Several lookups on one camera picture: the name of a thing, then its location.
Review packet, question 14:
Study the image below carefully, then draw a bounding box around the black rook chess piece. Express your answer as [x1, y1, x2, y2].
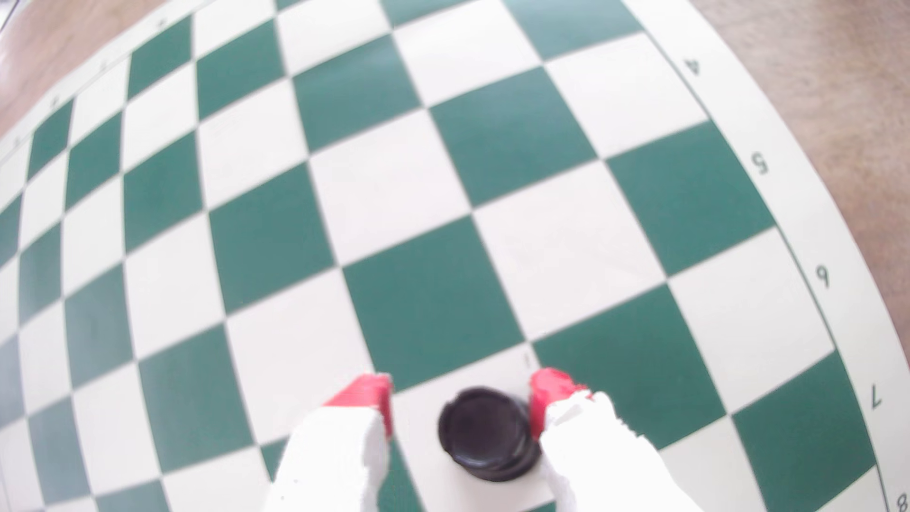
[437, 386, 546, 483]

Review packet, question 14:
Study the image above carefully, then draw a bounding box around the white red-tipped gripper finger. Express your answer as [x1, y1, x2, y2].
[263, 373, 395, 512]
[529, 367, 706, 512]

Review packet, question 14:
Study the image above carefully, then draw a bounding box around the green and white chess mat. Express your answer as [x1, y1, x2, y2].
[0, 0, 910, 512]

